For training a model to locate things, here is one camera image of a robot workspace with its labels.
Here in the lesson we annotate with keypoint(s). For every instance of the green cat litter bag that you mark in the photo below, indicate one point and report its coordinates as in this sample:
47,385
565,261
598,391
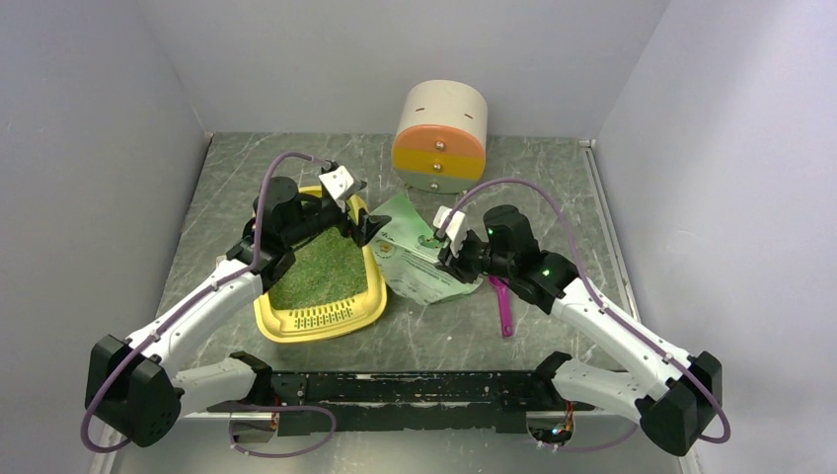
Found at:
407,254

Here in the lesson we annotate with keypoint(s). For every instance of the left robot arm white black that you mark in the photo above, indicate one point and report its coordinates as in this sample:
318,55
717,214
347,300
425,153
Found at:
138,385

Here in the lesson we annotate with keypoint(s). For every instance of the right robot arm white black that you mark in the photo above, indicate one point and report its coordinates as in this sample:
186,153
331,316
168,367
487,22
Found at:
669,393

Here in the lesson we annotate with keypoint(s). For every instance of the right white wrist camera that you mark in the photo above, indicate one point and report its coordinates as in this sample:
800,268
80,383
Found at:
452,225

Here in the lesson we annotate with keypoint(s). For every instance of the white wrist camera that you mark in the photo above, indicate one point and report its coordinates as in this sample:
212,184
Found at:
452,225
334,183

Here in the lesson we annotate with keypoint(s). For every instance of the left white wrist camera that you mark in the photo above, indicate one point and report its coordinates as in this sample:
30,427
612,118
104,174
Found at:
334,183

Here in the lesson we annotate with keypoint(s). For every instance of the round cream drawer cabinet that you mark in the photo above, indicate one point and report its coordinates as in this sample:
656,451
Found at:
441,142

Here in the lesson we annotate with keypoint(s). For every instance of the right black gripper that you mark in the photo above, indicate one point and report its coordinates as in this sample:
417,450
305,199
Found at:
456,265

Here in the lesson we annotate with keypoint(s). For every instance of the yellow litter box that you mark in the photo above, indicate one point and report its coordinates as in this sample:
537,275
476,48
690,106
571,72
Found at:
332,319

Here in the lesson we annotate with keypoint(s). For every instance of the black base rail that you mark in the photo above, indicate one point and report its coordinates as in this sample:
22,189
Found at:
504,401

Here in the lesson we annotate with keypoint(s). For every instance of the magenta plastic scoop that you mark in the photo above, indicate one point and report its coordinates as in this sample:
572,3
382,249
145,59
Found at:
503,306

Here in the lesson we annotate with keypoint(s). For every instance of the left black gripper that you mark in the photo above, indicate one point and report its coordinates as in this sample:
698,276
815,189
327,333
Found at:
365,224

